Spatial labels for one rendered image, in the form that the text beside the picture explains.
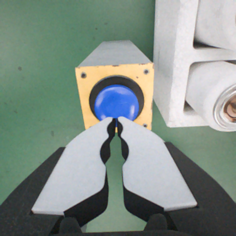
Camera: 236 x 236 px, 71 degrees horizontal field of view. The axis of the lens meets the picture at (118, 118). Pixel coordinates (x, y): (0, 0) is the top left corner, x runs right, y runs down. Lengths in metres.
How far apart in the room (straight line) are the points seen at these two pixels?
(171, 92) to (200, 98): 0.06
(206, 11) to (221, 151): 0.52
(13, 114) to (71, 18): 0.34
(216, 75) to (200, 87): 0.03
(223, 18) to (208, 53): 0.08
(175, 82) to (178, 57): 0.04
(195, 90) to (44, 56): 0.38
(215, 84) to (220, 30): 0.07
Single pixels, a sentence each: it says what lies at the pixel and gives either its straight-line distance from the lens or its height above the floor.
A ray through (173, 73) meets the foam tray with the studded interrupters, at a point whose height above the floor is 0.18.
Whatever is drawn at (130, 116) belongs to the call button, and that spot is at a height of 0.33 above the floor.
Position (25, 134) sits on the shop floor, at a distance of 0.64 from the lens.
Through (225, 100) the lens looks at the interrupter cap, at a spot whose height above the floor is 0.25.
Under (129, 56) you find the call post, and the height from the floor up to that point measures 0.27.
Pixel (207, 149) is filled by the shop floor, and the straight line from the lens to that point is 0.68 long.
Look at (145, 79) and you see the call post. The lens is 0.16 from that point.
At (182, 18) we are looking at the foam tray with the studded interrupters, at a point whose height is 0.18.
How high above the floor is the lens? 0.46
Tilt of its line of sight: 61 degrees down
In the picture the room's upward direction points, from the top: 179 degrees clockwise
